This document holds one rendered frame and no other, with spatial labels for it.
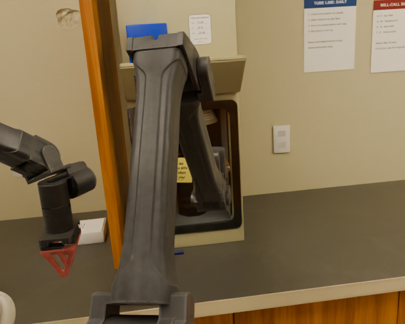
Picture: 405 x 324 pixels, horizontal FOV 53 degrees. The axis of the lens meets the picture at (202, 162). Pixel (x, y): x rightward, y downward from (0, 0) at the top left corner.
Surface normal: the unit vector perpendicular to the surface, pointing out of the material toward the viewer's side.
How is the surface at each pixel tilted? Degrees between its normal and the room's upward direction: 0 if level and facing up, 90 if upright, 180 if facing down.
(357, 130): 90
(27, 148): 70
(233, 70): 135
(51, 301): 0
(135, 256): 53
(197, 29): 90
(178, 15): 90
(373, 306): 90
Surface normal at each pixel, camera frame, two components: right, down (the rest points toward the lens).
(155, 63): -0.18, -0.36
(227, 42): 0.12, 0.25
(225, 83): 0.13, 0.86
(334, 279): -0.06, -0.96
